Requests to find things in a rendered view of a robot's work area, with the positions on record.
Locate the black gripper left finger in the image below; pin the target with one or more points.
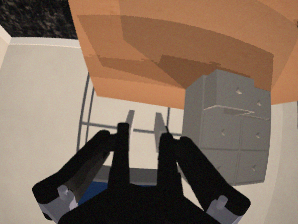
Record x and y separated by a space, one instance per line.
59 193

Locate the grey small chest of drawers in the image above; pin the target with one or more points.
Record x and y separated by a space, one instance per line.
193 121

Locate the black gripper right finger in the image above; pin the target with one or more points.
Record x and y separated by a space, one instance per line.
216 197

